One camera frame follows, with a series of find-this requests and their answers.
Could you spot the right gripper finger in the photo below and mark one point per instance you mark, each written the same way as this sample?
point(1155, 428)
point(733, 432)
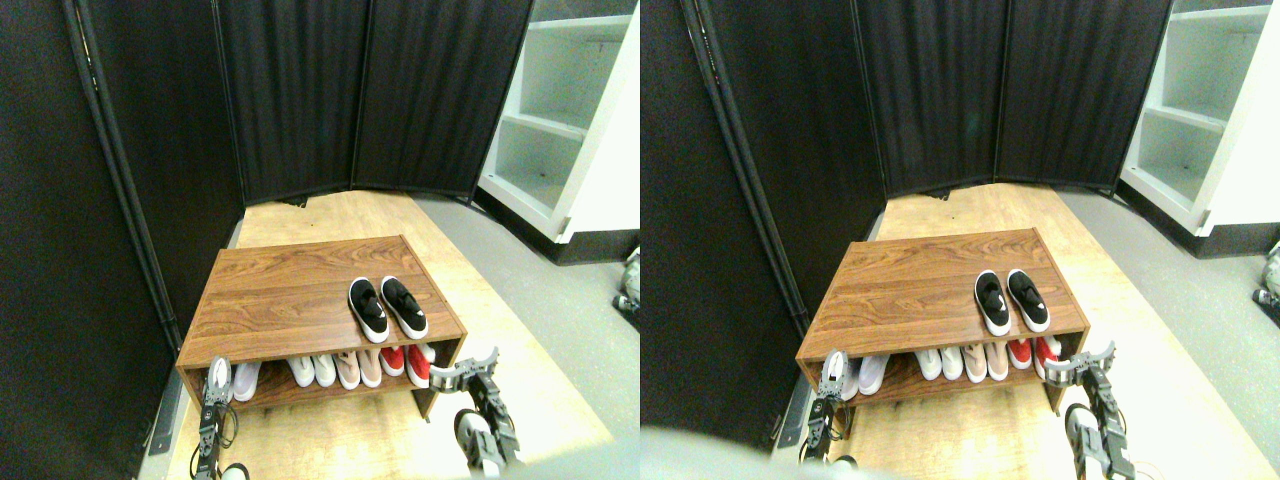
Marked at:
point(1102, 354)
point(445, 376)
point(487, 360)
point(1060, 371)

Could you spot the black shoe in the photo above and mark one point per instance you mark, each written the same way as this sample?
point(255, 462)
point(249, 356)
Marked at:
point(1028, 300)
point(993, 303)
point(368, 310)
point(404, 306)

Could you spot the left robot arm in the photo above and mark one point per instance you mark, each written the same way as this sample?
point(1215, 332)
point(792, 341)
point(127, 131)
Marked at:
point(208, 447)
point(818, 442)

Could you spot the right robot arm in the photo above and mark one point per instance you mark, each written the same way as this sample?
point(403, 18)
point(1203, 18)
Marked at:
point(1100, 435)
point(490, 435)

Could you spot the dark curtain stand foot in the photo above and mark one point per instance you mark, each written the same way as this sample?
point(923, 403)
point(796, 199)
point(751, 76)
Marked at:
point(160, 430)
point(790, 425)

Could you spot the pale lilac shoe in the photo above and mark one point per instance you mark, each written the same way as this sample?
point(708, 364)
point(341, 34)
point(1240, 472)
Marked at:
point(248, 380)
point(873, 373)

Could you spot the beige shoe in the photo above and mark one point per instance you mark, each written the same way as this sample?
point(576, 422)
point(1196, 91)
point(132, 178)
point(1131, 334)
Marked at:
point(974, 363)
point(997, 360)
point(370, 368)
point(347, 370)

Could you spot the white shoe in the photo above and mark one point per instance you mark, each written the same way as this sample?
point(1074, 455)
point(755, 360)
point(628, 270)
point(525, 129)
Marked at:
point(930, 364)
point(325, 370)
point(952, 362)
point(302, 372)

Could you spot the brown shoe rack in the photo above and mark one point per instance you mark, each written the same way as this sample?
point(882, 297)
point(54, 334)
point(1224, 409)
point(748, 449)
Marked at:
point(290, 290)
point(920, 290)

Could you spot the grey and black object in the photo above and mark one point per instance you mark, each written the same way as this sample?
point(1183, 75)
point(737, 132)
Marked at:
point(1270, 285)
point(630, 285)

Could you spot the white shelf unit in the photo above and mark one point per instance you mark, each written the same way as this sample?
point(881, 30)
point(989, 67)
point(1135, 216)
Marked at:
point(600, 150)
point(1250, 150)

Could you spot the black curtain stand pole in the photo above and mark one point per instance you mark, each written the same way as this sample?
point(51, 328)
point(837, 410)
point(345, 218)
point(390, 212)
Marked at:
point(122, 165)
point(745, 165)

